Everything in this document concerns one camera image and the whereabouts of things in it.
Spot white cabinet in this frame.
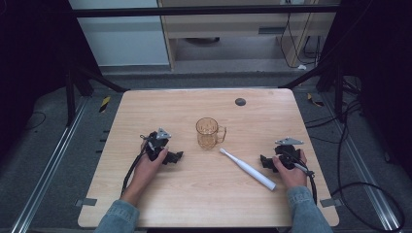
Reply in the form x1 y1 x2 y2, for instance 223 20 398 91
67 0 171 68

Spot light wooden desk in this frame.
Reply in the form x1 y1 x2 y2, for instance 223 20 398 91
156 0 342 71

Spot right hand-held gripper cable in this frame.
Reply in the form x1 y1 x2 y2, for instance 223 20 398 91
281 150 319 206

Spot white electric toothbrush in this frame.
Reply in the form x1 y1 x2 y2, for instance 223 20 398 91
219 148 278 192

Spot black horizontal frame bar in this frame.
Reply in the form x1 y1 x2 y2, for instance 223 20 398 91
69 4 342 18

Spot person's left hand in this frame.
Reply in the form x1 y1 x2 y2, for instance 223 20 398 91
128 147 170 197

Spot amber transparent cup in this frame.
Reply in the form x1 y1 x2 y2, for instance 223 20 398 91
195 116 227 150

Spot grey tape piece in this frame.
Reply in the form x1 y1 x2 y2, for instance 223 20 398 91
74 197 98 208
319 197 343 209

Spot black metal stand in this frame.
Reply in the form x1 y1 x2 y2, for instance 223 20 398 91
278 59 348 124
63 61 130 128

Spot black curtain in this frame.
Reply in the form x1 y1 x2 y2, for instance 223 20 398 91
0 0 102 163
319 0 412 181

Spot yellow black tape strip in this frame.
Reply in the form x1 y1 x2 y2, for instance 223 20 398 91
306 92 326 108
98 95 112 114

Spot black floor cable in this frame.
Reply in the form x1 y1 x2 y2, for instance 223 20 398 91
304 96 406 233

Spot hand-held gripper cable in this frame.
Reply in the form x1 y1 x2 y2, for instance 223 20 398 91
120 134 154 196
281 150 319 206

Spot person's right hand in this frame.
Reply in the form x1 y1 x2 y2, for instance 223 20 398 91
271 149 309 189

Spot left hand-held gripper cable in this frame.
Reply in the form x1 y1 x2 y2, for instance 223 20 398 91
120 134 154 196

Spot aluminium floor rail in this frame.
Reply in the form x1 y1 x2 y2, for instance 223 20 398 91
320 91 404 233
9 96 89 233

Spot black hanging cables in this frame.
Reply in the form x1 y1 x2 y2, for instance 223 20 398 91
279 0 325 70

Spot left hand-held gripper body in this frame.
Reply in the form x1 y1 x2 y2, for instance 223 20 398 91
141 127 173 162

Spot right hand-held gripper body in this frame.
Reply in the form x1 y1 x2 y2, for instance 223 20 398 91
274 137 305 172

